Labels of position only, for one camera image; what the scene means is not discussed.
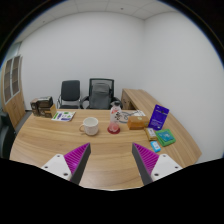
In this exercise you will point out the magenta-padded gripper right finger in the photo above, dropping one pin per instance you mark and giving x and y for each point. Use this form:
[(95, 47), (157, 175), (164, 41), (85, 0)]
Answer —
[(148, 159)]

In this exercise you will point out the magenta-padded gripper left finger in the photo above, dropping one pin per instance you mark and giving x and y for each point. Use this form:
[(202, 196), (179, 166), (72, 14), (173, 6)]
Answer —
[(75, 159)]

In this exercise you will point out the small light blue box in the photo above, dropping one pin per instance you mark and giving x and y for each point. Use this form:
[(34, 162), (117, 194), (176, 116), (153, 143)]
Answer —
[(155, 146)]

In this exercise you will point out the small yellow box white label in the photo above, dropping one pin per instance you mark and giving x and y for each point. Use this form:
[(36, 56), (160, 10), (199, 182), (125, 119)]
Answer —
[(150, 133)]

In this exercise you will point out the white ceramic mug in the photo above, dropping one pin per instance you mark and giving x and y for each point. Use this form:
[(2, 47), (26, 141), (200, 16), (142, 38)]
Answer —
[(90, 126)]

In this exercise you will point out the orange wooden tissue box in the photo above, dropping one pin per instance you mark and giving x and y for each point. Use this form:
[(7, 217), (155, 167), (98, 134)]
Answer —
[(137, 122)]

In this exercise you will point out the purple retail package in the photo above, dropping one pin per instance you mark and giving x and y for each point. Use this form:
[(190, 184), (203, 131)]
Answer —
[(159, 116)]

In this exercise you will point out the flat round red coaster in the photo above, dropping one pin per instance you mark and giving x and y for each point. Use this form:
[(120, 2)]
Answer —
[(110, 132)]

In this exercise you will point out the white printed leaflet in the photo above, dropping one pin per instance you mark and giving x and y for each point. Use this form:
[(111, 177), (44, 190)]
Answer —
[(63, 116)]

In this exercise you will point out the brown box with tan side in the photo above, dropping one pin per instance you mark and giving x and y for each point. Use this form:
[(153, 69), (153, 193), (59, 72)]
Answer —
[(48, 112)]

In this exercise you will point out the wooden side desk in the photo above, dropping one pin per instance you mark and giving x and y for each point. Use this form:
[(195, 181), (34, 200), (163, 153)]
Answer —
[(138, 98)]

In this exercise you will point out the brown box with light trim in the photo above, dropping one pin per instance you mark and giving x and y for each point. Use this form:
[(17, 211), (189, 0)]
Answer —
[(45, 101)]

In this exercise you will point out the grey backpack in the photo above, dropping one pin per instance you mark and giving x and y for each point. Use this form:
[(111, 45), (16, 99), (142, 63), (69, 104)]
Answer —
[(100, 96)]

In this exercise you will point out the black mesh office chair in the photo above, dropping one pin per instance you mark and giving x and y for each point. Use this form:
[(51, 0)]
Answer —
[(115, 99)]

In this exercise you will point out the black visitor chair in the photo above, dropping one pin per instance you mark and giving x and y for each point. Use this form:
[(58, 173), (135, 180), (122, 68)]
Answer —
[(70, 90)]

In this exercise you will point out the black leather armchair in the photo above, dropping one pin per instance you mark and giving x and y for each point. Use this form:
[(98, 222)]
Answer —
[(6, 136)]

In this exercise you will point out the wooden glass-door cabinet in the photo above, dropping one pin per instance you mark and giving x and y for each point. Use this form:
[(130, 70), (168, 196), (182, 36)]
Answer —
[(16, 103)]

